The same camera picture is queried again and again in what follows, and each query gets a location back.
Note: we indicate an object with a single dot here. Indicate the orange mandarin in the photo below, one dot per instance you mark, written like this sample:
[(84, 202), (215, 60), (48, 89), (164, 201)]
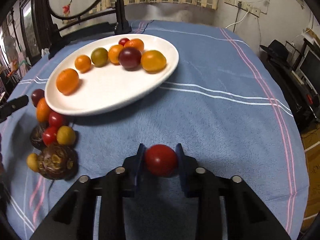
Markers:
[(83, 63)]

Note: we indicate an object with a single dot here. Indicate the white oval plate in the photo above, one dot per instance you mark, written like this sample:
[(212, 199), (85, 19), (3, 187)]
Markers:
[(110, 87)]

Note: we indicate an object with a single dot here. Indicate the small red tomato plate back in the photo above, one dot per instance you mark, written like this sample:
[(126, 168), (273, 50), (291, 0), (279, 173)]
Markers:
[(123, 41)]

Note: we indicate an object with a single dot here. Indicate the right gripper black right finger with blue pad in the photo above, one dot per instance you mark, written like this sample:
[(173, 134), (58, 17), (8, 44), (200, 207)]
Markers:
[(226, 204)]

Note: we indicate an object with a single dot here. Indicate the red tomato pile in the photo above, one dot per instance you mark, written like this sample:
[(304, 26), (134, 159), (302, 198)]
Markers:
[(49, 135), (57, 120)]

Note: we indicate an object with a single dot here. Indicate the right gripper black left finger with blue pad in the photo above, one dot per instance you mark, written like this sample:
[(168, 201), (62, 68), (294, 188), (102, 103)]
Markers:
[(72, 217)]

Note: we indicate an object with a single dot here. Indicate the yellow-green round fruit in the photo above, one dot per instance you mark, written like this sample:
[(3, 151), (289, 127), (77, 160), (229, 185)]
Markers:
[(99, 57)]

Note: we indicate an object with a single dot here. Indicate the dark water chestnut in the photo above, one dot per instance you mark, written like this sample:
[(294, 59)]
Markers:
[(58, 162), (36, 135)]

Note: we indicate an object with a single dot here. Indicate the dark wooden framed cabinet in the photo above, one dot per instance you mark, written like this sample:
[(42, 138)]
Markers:
[(34, 26)]

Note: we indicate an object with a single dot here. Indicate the black hat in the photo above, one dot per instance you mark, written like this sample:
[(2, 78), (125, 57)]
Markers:
[(276, 48)]

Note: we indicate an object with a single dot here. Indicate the red cherry tomato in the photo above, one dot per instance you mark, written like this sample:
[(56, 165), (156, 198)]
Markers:
[(161, 160)]

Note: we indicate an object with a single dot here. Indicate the orange on plate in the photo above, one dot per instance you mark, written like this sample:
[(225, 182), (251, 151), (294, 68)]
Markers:
[(135, 43)]

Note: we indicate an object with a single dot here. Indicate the blue striped tablecloth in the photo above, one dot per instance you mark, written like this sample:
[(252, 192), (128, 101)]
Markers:
[(221, 104)]

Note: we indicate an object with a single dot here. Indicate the round embroidered screen black stand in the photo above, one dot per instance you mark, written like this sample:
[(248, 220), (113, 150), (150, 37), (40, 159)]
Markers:
[(64, 14)]

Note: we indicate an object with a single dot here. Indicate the wall power strip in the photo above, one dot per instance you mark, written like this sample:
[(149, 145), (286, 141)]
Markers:
[(248, 7)]

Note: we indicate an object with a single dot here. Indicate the large orange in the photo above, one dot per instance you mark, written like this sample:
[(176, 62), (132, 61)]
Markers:
[(153, 61)]

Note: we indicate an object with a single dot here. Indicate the yellow longan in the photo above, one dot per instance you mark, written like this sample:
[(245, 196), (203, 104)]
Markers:
[(33, 162), (66, 136)]

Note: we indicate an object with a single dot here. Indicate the computer monitor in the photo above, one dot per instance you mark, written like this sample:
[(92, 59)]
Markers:
[(310, 67)]

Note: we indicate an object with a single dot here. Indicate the dark red plum on plate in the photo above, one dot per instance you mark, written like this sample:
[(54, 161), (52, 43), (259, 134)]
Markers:
[(130, 58)]

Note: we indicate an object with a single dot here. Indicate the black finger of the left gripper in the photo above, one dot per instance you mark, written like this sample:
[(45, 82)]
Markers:
[(13, 105)]

